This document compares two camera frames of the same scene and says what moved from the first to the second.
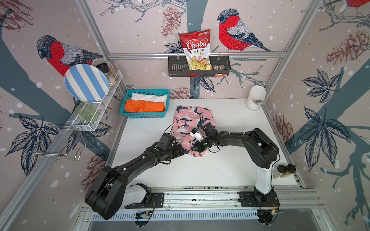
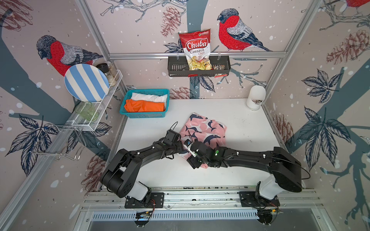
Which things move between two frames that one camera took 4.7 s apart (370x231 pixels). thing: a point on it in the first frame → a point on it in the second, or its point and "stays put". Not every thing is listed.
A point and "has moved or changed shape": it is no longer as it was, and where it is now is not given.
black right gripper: x=198 y=149 → x=191 y=162
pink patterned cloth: x=186 y=118 has moved or changed shape
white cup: x=257 y=96 stays put
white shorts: x=142 y=96 stays put
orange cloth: x=143 y=106 stays put
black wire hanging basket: x=220 y=66 stays put
